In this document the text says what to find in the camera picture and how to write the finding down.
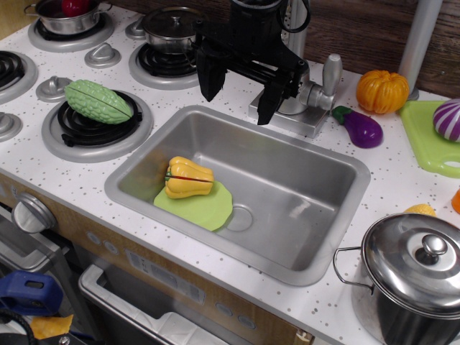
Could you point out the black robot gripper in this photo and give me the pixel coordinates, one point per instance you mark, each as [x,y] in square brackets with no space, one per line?
[250,44]

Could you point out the silver toy faucet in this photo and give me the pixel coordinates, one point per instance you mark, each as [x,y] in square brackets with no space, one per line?
[306,113]

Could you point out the small steel pot glass lid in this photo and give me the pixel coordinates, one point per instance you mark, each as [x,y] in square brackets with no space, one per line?
[170,29]

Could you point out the back right stove burner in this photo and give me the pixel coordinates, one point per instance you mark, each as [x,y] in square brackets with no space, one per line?
[163,71]

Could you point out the stove burner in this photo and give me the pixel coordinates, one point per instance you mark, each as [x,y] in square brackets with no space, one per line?
[45,40]
[18,74]
[163,71]
[76,138]

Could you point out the yellow toy bell pepper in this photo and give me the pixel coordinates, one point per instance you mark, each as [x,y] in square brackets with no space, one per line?
[184,179]

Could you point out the grey stove knob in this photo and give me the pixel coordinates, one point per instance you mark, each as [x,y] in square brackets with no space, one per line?
[11,125]
[102,56]
[135,30]
[52,90]

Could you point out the purple toy eggplant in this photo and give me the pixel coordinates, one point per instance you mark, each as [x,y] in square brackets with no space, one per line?
[364,132]

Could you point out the light green toy plate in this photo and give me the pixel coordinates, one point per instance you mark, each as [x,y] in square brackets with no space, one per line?
[208,208]

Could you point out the orange toy pumpkin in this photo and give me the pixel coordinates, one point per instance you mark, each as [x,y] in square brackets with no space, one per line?
[382,92]

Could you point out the stainless steel sink basin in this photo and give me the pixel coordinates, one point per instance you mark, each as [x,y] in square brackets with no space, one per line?
[292,201]

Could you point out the green toy bitter melon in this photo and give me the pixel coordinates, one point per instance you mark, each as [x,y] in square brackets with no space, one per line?
[97,102]

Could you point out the front right stove burner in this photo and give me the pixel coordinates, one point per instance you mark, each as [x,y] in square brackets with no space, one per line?
[76,138]

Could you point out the red toy tomato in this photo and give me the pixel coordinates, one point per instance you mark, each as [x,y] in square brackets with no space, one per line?
[75,8]

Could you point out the grey metal pole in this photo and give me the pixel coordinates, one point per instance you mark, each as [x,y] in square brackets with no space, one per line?
[417,43]

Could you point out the green cutting board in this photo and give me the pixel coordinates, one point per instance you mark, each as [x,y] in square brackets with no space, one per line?
[432,152]

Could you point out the steel pan back left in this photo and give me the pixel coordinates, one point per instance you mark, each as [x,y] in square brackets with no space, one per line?
[53,18]

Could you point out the back left stove burner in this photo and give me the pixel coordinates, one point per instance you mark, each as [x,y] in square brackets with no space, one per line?
[45,40]

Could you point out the purple striped toy onion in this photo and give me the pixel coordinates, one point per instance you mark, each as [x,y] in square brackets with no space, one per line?
[446,120]

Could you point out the yellow toy corn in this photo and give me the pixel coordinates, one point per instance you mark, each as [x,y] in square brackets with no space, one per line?
[423,209]

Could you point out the orange toy piece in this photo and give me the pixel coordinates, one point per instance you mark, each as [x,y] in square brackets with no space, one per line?
[455,201]

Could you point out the silver oven dial knob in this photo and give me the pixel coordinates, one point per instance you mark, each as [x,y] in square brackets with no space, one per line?
[32,216]

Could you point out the large steel pot with lid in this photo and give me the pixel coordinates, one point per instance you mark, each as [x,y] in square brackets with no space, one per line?
[406,287]

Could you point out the blue clamp tool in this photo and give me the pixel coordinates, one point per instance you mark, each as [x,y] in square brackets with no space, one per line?
[30,294]

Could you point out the grey vertical faucet post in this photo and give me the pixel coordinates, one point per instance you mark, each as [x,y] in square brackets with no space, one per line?
[295,16]

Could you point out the silver oven door handle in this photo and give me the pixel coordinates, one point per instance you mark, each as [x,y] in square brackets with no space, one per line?
[134,313]

